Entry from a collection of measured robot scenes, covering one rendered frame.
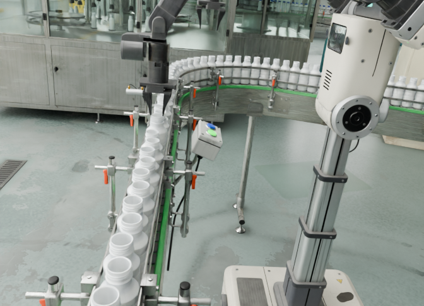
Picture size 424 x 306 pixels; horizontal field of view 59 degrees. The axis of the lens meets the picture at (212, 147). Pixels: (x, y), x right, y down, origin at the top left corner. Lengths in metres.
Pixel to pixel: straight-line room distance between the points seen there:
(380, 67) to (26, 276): 2.02
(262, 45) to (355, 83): 4.77
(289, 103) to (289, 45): 3.76
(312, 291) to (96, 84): 3.17
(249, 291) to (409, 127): 1.32
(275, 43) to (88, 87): 3.03
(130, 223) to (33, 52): 3.73
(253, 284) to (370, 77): 1.10
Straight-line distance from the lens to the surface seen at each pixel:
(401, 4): 1.14
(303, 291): 1.75
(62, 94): 4.36
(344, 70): 1.29
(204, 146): 1.19
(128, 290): 0.61
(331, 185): 1.49
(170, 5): 1.01
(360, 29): 1.27
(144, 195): 0.78
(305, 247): 1.62
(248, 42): 5.98
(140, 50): 1.03
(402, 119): 2.45
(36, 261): 2.49
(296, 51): 6.15
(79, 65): 4.23
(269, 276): 1.99
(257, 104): 2.39
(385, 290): 2.58
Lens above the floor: 1.55
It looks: 23 degrees down
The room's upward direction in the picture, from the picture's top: 6 degrees clockwise
